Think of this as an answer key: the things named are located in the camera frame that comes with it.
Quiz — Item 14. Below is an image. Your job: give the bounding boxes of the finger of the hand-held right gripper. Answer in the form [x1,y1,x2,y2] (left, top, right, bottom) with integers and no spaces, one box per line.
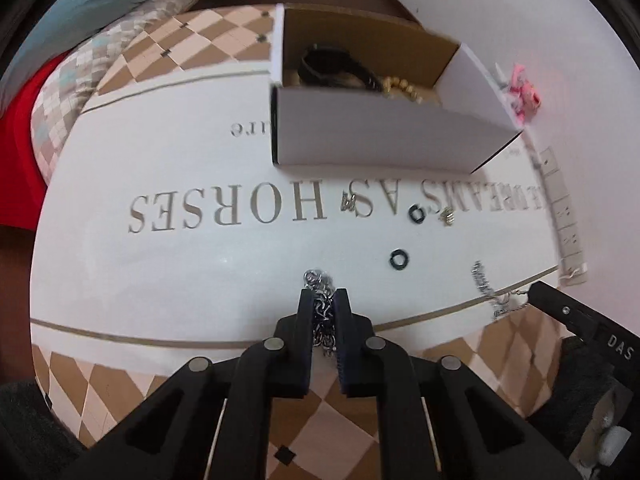
[528,281,601,343]

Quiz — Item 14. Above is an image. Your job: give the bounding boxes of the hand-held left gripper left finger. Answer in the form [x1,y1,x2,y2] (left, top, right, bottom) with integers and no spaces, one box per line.
[64,287,315,480]

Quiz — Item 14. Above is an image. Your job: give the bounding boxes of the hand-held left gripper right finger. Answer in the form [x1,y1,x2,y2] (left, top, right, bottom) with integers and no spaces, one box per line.
[334,287,581,480]

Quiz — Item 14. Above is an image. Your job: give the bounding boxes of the silver chain bracelet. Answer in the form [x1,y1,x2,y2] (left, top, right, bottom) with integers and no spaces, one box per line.
[303,269,340,358]

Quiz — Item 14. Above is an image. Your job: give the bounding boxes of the white cardboard box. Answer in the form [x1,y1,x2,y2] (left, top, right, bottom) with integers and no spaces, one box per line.
[269,3,525,175]

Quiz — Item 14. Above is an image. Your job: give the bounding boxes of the white printed diamond-border mat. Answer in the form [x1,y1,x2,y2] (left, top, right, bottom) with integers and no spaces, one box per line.
[29,4,590,480]

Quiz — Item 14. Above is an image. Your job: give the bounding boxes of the pink hair clip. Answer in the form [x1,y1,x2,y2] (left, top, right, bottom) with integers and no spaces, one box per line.
[505,64,542,124]

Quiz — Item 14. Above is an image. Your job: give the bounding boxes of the dark grey cloth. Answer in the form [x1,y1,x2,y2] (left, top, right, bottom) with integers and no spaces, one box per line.
[0,380,88,480]

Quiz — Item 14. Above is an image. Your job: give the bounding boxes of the red cloth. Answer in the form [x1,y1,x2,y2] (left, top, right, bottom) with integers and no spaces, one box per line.
[0,52,68,233]

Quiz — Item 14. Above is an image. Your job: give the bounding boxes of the checked beige blanket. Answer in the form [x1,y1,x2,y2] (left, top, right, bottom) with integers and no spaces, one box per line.
[30,0,261,186]

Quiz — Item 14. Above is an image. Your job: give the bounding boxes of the teal pillow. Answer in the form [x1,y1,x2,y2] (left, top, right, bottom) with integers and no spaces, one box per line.
[0,0,251,106]

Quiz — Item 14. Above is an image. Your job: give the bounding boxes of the thin silver chain necklace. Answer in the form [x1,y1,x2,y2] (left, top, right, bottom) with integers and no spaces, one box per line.
[471,261,532,319]

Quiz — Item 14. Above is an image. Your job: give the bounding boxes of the gold bead bracelet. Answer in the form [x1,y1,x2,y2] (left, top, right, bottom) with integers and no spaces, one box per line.
[383,76,435,104]

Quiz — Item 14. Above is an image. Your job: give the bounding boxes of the black strap bracelet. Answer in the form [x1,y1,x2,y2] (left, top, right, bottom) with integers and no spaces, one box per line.
[299,44,385,94]

